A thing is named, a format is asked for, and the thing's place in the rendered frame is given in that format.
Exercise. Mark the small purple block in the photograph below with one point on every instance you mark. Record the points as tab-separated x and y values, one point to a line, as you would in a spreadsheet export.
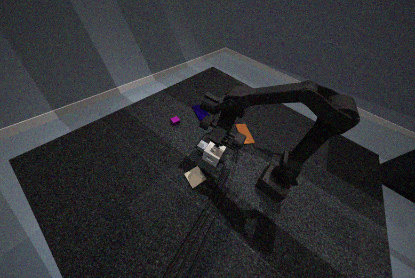
175	120

